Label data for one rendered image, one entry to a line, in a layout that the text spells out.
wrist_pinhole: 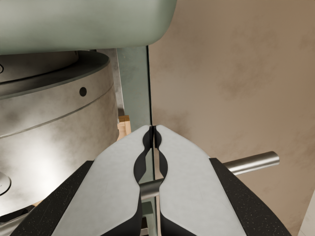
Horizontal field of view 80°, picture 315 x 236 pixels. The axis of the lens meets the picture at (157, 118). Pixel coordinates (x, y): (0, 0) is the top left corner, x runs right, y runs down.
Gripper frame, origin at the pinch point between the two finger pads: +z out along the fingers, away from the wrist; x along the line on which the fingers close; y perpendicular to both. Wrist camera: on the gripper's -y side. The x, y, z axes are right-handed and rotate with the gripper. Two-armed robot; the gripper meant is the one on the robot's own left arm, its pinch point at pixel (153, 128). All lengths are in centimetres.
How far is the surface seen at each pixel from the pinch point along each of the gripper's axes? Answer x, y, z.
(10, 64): -14.5, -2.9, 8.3
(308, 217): 219, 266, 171
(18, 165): -13.5, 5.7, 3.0
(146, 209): -6, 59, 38
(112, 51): -11.5, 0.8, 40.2
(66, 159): -10.4, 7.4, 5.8
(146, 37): -0.4, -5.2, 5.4
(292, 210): 189, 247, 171
